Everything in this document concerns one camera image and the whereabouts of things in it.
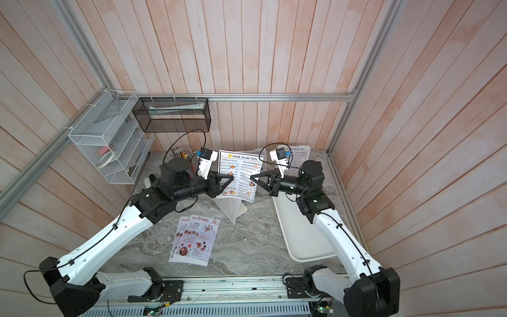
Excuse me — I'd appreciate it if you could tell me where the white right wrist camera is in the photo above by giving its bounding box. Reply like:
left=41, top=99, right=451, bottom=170
left=269, top=146, right=292, bottom=178

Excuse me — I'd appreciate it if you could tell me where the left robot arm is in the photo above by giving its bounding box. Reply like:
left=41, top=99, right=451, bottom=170
left=39, top=158, right=234, bottom=316

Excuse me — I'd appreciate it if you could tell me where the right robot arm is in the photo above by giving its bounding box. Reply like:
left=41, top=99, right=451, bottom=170
left=250, top=160, right=401, bottom=316

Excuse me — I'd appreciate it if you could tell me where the white menu holder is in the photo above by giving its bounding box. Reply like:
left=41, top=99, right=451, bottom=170
left=214, top=198, right=248, bottom=225
left=287, top=144, right=312, bottom=177

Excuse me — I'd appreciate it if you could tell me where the white tape roll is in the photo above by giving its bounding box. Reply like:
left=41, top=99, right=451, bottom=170
left=96, top=151, right=116, bottom=169

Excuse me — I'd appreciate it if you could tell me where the coloured pencils bundle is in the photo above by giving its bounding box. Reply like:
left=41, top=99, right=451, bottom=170
left=169, top=147, right=191, bottom=160

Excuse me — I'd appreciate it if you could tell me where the white plastic tray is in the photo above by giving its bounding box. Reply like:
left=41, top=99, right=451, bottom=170
left=273, top=194, right=337, bottom=263

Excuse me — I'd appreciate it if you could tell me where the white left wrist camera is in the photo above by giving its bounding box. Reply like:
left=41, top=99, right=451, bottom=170
left=197, top=147, right=219, bottom=180

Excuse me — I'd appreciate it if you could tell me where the black mesh basket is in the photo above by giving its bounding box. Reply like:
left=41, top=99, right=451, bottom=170
left=133, top=96, right=211, bottom=133

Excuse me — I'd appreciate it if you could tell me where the white menu holder front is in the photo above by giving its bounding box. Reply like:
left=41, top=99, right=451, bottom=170
left=287, top=144, right=312, bottom=177

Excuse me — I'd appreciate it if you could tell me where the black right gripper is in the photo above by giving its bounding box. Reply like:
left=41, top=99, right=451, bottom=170
left=253, top=171, right=310, bottom=202

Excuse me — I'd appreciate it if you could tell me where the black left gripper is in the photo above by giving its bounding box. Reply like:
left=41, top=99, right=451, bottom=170
left=173, top=168, right=234, bottom=202

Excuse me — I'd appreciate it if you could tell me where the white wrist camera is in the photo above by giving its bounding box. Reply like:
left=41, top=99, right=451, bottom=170
left=197, top=147, right=219, bottom=180
left=269, top=146, right=292, bottom=178

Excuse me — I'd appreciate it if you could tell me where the white wire shelf rack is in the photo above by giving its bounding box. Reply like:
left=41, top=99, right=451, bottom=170
left=69, top=90, right=154, bottom=185

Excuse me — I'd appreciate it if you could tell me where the red special menu sheet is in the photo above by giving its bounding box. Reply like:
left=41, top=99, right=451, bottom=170
left=174, top=217, right=199, bottom=263
left=188, top=215, right=220, bottom=266
left=169, top=217, right=190, bottom=262

